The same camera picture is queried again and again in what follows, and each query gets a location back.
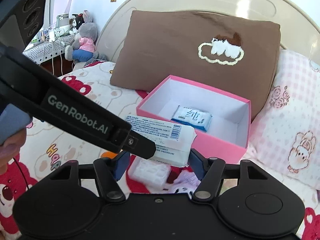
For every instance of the purple plush toy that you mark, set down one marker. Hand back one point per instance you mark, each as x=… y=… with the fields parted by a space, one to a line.
x=185 y=180

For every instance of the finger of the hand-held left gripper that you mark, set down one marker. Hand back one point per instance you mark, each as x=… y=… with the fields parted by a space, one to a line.
x=140 y=145

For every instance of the printed bear blanket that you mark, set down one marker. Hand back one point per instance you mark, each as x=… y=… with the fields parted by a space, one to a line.
x=82 y=140

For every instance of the cluttered side table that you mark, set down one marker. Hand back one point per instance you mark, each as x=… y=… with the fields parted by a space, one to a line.
x=42 y=48

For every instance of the pink cardboard box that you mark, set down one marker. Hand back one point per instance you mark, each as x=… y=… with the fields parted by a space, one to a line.
x=220 y=147

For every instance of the white wet wipes pack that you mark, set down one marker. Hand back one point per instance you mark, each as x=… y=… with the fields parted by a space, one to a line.
x=172 y=135

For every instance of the brown embroidered pillow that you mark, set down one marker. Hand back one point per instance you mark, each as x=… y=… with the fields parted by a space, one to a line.
x=175 y=55

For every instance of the clear floss pick box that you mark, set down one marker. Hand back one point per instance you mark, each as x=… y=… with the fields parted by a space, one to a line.
x=150 y=172

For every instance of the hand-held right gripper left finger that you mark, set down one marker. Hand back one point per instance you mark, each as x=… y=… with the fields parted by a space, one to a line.
x=122 y=165

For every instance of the black and white plush toy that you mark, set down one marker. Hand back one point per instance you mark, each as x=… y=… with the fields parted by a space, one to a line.
x=77 y=22

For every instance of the blue wet wipes pack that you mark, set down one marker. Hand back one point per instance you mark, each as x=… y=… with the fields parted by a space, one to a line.
x=192 y=116

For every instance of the pink checked pillow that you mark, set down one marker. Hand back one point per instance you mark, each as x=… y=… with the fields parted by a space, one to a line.
x=287 y=105

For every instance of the grey plush rabbit toy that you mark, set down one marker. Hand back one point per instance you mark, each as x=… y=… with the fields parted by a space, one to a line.
x=87 y=32

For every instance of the orange makeup sponge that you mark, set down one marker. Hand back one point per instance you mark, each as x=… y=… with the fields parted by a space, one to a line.
x=110 y=154

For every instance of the person's left hand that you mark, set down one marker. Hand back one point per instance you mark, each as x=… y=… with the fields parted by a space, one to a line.
x=11 y=150

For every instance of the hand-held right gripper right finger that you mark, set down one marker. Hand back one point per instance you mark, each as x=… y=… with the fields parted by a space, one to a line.
x=196 y=165

